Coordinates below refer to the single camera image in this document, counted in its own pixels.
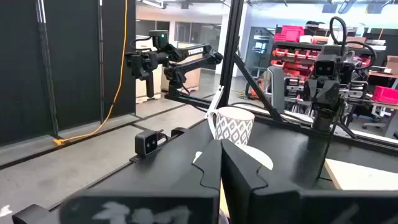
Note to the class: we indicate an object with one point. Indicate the white frame bracket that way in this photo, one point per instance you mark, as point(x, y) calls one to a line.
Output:
point(216, 99)

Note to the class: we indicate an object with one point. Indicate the black background robot arm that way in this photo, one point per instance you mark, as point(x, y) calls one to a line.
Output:
point(186, 59)

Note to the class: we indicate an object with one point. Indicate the black aluminium table frame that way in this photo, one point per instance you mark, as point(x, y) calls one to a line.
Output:
point(231, 46)

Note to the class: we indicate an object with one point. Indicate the grey white patterned mug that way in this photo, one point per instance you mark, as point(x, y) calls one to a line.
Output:
point(233, 127)

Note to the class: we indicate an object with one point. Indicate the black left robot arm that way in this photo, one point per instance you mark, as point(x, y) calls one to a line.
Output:
point(322, 121)

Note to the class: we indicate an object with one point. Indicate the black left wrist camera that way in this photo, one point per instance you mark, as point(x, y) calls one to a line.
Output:
point(325, 65)

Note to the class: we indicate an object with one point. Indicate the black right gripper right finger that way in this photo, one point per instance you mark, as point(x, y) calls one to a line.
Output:
point(242, 174)

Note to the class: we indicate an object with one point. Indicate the pink plastic bin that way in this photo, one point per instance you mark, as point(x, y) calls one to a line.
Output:
point(385, 95)

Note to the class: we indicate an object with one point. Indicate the black table-level camera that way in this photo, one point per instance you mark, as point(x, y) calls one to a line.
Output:
point(146, 143)

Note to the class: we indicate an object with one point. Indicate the beige ceramic mug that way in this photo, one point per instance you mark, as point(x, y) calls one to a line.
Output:
point(261, 158)

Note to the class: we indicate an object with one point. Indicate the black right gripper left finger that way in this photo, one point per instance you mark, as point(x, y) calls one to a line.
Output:
point(210, 168)

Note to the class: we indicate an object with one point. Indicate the light wooden board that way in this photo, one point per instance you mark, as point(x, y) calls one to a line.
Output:
point(363, 175)

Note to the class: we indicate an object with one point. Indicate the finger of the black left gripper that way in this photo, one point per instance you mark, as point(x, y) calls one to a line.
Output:
point(327, 90)
point(320, 90)

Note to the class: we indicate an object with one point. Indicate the shelving rack with red bins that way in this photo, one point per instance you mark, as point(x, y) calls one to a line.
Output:
point(295, 53)

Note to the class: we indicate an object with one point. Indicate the black partition panel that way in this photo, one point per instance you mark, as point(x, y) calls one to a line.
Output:
point(71, 62)

